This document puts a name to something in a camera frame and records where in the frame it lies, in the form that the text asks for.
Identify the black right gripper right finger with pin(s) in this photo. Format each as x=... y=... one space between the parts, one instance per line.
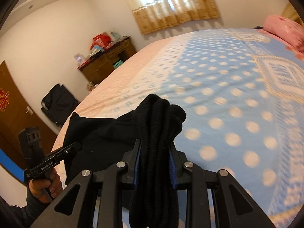
x=214 y=199

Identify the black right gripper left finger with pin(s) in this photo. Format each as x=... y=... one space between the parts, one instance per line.
x=93 y=199

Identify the black pants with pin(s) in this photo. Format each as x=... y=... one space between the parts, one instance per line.
x=103 y=142

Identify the dark sleeve left forearm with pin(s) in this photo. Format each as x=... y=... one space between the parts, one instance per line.
x=15 y=216

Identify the left hand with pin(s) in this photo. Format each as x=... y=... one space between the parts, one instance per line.
x=45 y=190

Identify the black phone on left gripper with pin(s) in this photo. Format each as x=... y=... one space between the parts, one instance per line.
x=30 y=142

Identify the brown wooden door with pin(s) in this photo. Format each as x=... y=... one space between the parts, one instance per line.
x=17 y=116

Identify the red door ornament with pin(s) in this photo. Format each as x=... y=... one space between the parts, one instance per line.
x=4 y=99

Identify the blue polka dot bedspread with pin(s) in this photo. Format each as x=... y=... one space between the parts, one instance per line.
x=242 y=91

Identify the brown wooden dresser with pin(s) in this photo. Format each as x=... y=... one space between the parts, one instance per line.
x=102 y=64

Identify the red gift bag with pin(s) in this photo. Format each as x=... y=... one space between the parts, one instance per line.
x=102 y=40

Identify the pink floral pillow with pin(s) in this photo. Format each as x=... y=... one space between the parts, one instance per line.
x=288 y=31

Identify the beige curtain far window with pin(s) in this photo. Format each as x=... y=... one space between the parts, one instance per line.
x=155 y=15

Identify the cream wooden headboard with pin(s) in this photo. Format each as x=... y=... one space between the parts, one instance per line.
x=290 y=13

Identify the white photo frame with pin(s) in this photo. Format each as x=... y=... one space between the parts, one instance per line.
x=80 y=59

